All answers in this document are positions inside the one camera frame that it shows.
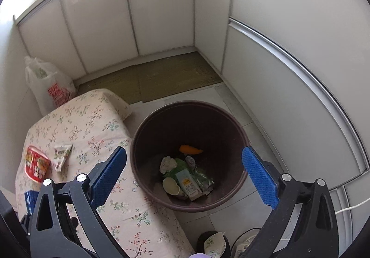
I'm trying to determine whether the white plastic shopping bag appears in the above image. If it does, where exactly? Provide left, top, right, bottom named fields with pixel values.
left=25, top=56, right=77, bottom=116

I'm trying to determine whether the white cable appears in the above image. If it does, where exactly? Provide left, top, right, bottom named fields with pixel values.
left=335, top=197, right=368, bottom=214

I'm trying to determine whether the green snack packet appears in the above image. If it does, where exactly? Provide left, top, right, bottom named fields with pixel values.
left=166, top=158, right=215, bottom=193

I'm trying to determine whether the brown plastic bin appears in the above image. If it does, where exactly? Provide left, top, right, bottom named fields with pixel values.
left=130, top=100, right=250, bottom=213

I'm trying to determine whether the small woven floor mat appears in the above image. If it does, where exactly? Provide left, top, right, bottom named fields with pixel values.
left=76, top=66, right=143, bottom=105

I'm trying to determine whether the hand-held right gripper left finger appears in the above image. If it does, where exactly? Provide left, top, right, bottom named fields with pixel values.
left=30, top=146, right=128, bottom=258

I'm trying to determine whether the orange carrot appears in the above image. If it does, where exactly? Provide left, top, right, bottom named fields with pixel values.
left=179, top=145, right=204, bottom=155

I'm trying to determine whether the large woven floor mat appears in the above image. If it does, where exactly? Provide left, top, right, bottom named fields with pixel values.
left=137, top=52, right=224, bottom=103

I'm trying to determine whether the white tissue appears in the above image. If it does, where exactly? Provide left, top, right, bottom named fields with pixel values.
left=160, top=156, right=179, bottom=174

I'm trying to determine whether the white tall cabinet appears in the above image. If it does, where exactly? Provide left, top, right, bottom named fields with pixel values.
left=194, top=0, right=370, bottom=214

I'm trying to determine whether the white and green sachet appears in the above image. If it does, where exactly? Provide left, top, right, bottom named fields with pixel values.
left=53, top=144, right=73, bottom=172

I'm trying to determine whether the cream carton box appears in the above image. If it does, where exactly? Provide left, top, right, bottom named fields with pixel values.
left=174, top=169, right=203, bottom=201

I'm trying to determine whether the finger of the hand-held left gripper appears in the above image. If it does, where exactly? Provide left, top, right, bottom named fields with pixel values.
left=20, top=190, right=39, bottom=243

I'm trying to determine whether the red instant noodle cup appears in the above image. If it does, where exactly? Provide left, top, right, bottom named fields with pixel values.
left=24, top=145, right=52, bottom=182

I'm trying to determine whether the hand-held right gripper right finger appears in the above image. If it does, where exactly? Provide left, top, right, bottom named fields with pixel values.
left=242, top=145, right=339, bottom=258

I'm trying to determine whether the black cable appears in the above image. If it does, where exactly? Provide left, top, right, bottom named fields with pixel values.
left=230, top=228, right=262, bottom=253

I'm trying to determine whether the white low cabinet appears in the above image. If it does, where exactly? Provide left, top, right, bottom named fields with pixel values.
left=14, top=0, right=197, bottom=75

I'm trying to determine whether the white power strip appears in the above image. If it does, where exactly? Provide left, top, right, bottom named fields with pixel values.
left=235, top=234, right=257, bottom=257

